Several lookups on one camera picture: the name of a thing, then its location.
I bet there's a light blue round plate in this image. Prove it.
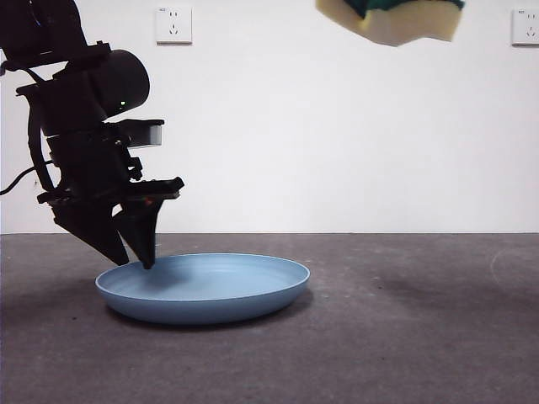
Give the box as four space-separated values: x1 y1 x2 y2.
94 252 312 326

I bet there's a yellow sponge with green pad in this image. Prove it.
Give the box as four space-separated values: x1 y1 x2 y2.
315 0 467 48

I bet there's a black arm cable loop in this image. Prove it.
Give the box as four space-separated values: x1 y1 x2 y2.
0 100 60 197

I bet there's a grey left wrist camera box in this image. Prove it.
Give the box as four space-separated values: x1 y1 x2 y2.
125 119 166 149

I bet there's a white wall socket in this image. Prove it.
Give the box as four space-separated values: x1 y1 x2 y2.
156 5 194 45
510 8 539 46

